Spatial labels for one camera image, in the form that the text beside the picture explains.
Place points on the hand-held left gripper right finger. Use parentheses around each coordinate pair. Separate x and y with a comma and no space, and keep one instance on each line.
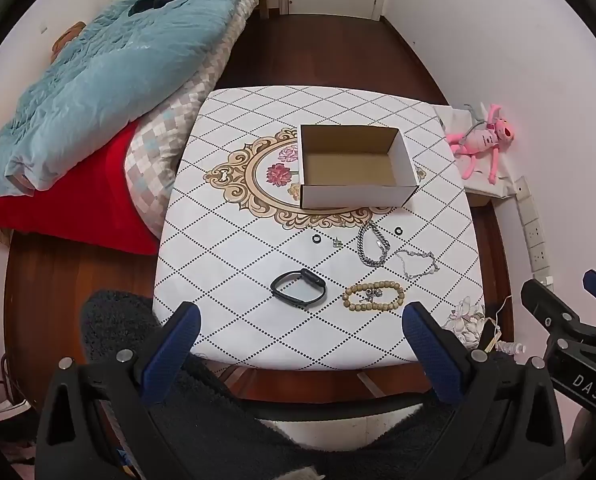
(425,345)

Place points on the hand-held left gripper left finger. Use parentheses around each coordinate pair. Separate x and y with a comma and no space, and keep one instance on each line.
(175,345)

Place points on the small silver pendant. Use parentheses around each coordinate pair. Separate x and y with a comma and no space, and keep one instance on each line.
(372,295)

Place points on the black smart band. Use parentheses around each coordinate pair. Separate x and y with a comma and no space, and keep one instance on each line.
(314,282)

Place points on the cardboard box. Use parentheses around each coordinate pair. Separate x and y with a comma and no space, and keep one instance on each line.
(348,165)

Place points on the clear plastic bottle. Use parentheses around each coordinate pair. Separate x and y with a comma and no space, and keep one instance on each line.
(510,347)

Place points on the diamond pattern tablecloth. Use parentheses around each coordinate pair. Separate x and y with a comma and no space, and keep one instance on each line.
(228,260)

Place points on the red blanket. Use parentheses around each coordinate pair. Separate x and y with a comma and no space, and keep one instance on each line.
(78,200)

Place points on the pink plush toy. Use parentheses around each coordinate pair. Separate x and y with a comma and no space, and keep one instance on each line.
(480,140)

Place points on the bed with checkered mattress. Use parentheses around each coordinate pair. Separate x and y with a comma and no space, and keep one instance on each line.
(163,145)

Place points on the light blue quilt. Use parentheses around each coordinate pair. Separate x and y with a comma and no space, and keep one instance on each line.
(128,60)

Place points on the brown pillow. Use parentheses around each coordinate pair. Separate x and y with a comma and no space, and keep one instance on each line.
(70,35)

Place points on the white wall socket with plug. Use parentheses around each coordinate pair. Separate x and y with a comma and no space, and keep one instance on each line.
(544,277)

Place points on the white wall plate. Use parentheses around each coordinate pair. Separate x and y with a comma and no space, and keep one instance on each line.
(521,186)
(527,209)

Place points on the wooden bed frame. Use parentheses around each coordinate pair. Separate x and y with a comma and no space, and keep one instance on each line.
(264,5)

